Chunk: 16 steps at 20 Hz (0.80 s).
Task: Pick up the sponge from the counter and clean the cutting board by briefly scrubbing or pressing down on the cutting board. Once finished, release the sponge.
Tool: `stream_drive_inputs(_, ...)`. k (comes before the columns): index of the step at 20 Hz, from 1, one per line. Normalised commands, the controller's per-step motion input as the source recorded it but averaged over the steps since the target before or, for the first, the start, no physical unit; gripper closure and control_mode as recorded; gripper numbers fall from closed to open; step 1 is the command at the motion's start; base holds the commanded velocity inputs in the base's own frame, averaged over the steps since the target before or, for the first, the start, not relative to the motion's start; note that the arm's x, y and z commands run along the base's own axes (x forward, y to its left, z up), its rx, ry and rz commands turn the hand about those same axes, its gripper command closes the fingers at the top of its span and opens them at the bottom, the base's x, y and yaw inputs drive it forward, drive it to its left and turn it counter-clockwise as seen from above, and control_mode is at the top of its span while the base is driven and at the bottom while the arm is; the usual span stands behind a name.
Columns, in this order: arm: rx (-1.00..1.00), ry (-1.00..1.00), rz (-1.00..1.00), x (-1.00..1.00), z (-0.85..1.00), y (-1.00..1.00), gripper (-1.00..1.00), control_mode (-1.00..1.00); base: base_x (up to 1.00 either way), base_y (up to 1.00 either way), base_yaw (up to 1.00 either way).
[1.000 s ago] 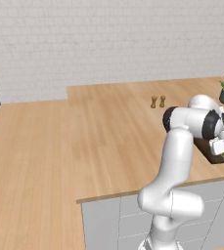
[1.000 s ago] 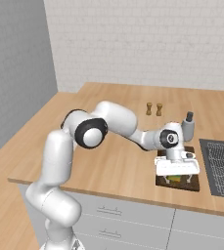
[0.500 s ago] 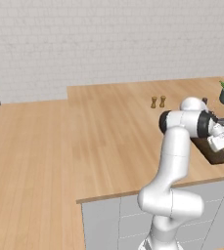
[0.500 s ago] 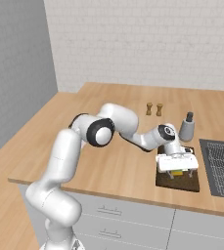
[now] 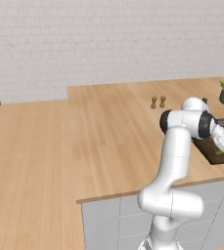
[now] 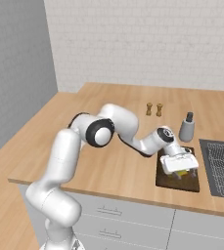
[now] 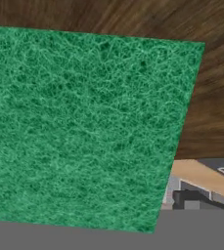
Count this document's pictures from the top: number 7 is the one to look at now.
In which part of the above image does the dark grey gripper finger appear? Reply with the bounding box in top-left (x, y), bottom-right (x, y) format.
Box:
top-left (172, 189), bottom-right (224, 210)

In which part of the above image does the green scrubbing sponge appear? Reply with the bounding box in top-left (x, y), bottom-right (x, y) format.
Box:
top-left (0, 24), bottom-right (206, 234)

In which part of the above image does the dark brown wooden cutting board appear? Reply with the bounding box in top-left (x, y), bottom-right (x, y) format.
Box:
top-left (0, 0), bottom-right (224, 161)

